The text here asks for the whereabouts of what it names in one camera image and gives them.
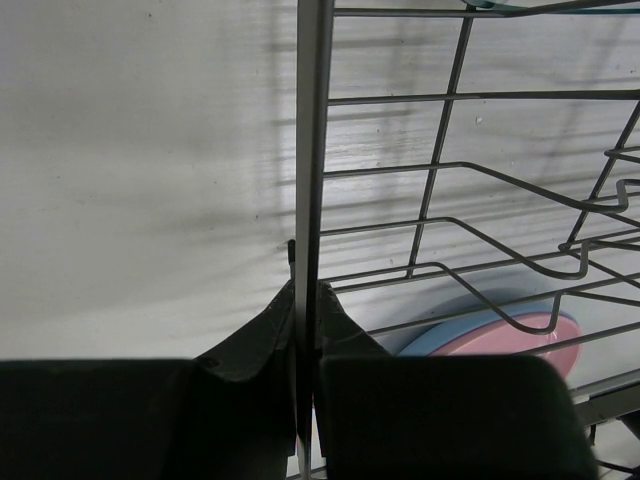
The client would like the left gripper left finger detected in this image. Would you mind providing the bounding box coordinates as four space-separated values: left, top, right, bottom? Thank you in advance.
0 239 301 480

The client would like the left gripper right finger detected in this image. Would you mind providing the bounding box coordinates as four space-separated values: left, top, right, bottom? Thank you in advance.
314 283 598 479

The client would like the blue plastic plate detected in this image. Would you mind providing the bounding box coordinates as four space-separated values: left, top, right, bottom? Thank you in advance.
398 310 578 356

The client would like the pink plastic plate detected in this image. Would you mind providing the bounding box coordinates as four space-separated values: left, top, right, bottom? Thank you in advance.
431 314 582 377

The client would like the grey wire dish rack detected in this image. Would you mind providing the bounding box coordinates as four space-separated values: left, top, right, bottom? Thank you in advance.
291 1 639 479

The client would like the patterned ceramic plate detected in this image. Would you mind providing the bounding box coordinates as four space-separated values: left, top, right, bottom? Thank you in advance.
463 0 523 11

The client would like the aluminium table rail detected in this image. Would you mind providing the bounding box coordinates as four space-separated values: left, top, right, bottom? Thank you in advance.
569 369 639 428

